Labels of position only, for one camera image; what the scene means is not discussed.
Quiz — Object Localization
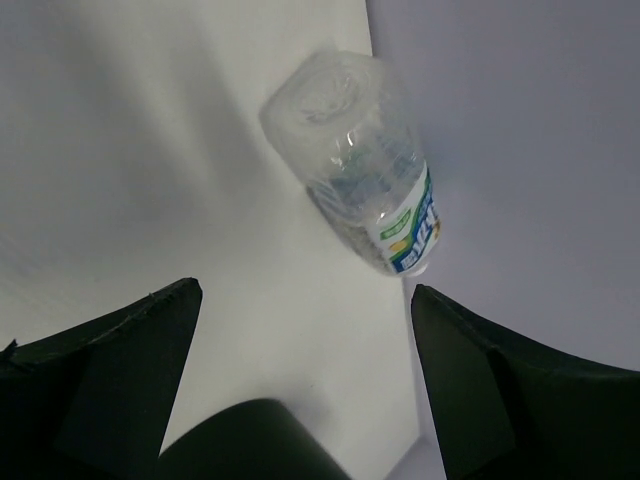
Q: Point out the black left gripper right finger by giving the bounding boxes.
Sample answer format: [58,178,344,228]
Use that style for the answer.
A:
[411,285,639,479]

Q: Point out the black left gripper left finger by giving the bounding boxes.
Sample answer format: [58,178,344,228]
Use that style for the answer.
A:
[1,278,203,479]

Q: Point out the clear bottle green blue label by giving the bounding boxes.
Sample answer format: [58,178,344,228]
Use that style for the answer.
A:
[260,49,441,277]

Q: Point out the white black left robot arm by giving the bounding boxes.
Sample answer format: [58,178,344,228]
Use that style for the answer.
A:
[1,278,639,479]

